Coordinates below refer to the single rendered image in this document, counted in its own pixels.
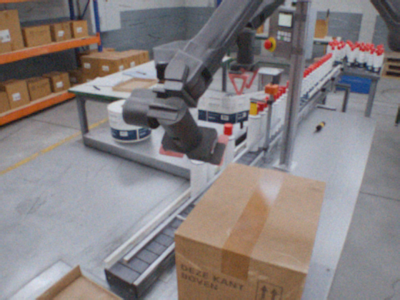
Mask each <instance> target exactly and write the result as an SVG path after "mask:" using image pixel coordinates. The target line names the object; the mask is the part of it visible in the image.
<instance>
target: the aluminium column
mask: <svg viewBox="0 0 400 300"><path fill-rule="evenodd" d="M311 5H312V1H297V0H296V14H310V12H311ZM308 35H309V21H308V22H302V21H295V24H294V35H293V46H292V47H294V48H301V49H304V48H305V47H307V40H308ZM305 58H306V54H304V55H296V54H292V55H291V67H290V73H289V82H288V89H287V100H286V111H285V117H284V127H283V133H282V139H281V150H280V156H279V166H282V167H286V168H289V167H290V166H291V163H292V159H293V153H294V144H295V138H296V125H297V120H298V115H299V105H300V101H301V86H302V82H303V77H304V67H305V65H304V63H305Z"/></svg>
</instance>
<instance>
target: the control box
mask: <svg viewBox="0 0 400 300"><path fill-rule="evenodd" d="M279 11H290V12H293V22H292V28H289V27H284V26H278V22H279ZM316 14H317V10H316V8H311V12H310V19H309V35H308V40H307V48H306V58H305V59H311V53H312V47H313V43H314V30H315V26H316V24H315V21H316ZM295 20H296V7H290V6H280V7H278V8H277V10H276V11H275V12H274V13H273V14H272V15H271V16H270V17H269V34H268V40H269V41H271V42H272V43H273V46H272V47H271V48H270V49H269V50H267V51H268V53H270V54H274V55H277V56H281V57H284V58H285V59H290V60H291V55H292V51H293V47H292V46H293V35H294V24H295ZM277 30H280V31H289V32H291V43H288V42H284V41H278V40H277Z"/></svg>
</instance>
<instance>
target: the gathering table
mask: <svg viewBox="0 0 400 300"><path fill-rule="evenodd" d="M325 55H326V54H324V55H323V56H325ZM323 56H322V57H323ZM322 57H321V58H320V59H322ZM320 59H318V60H316V61H314V64H315V62H317V61H320ZM384 62H385V59H384V60H383V63H382V65H381V71H380V73H379V74H378V75H373V74H372V72H371V73H366V69H363V70H358V69H355V68H354V66H355V65H354V66H353V67H352V69H347V64H346V61H344V63H342V65H341V66H340V67H339V69H340V68H341V67H344V71H343V73H342V74H343V75H346V76H355V77H361V78H368V79H371V87H370V89H369V95H368V101H367V104H366V109H365V114H364V116H366V117H370V116H371V108H372V106H373V102H374V95H375V92H376V85H377V82H378V80H379V79H380V77H381V73H382V70H383V67H384ZM379 81H380V80H379ZM326 96H327V95H326ZM326 96H325V98H324V105H325V106H326Z"/></svg>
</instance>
